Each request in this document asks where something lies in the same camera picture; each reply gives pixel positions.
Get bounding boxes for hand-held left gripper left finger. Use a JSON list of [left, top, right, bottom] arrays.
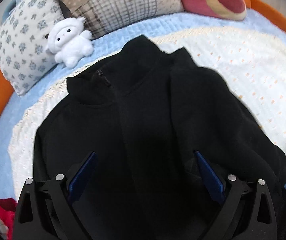
[[12, 151, 98, 240]]

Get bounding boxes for beige plaid pillow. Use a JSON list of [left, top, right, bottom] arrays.
[[47, 0, 185, 40]]

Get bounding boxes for white floral pillow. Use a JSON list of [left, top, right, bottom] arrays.
[[0, 0, 67, 96]]

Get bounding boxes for pink plush toy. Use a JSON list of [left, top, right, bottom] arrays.
[[170, 0, 248, 22]]

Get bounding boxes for black fleece jacket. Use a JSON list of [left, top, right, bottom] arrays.
[[32, 35, 286, 240]]

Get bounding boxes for white daisy blanket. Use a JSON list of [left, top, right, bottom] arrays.
[[7, 26, 286, 233]]

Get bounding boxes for light blue blanket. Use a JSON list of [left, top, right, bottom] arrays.
[[0, 7, 286, 202]]

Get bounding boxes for red cloth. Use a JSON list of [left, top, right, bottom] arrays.
[[0, 197, 18, 240]]

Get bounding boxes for white plush toy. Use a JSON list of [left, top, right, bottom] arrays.
[[45, 17, 95, 68]]

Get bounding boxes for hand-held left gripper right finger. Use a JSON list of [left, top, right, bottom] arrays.
[[193, 150, 278, 240]]

